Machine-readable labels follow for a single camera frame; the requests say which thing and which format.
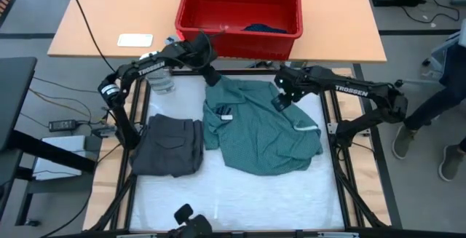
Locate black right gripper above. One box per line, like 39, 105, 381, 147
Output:
272, 66, 312, 113

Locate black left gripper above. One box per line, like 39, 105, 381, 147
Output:
183, 32, 223, 87

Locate teal patterned shirt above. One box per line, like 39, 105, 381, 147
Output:
202, 74, 324, 176

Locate red plastic laundry bin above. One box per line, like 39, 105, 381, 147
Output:
174, 0, 304, 61

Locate dark grey shorts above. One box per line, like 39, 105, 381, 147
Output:
130, 113, 205, 178

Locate clear spray bottle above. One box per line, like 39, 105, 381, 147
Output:
140, 50, 176, 95

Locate navy blue garment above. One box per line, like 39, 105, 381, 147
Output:
242, 23, 288, 34

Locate white flat card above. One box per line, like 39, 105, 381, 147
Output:
116, 33, 154, 47

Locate light wooden desk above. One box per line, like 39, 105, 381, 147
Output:
47, 0, 387, 64

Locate person's shoe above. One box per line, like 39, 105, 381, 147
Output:
392, 124, 418, 160
438, 143, 465, 183

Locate person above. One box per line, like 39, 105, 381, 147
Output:
392, 17, 466, 183

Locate black power adapter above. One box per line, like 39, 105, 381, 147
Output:
48, 119, 78, 134

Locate white box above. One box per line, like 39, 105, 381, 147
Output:
34, 135, 88, 184

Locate black side table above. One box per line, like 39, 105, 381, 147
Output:
0, 55, 98, 238

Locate black aluminium table frame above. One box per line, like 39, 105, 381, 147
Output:
85, 67, 392, 231

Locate black desk cable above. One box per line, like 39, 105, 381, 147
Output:
64, 0, 118, 75

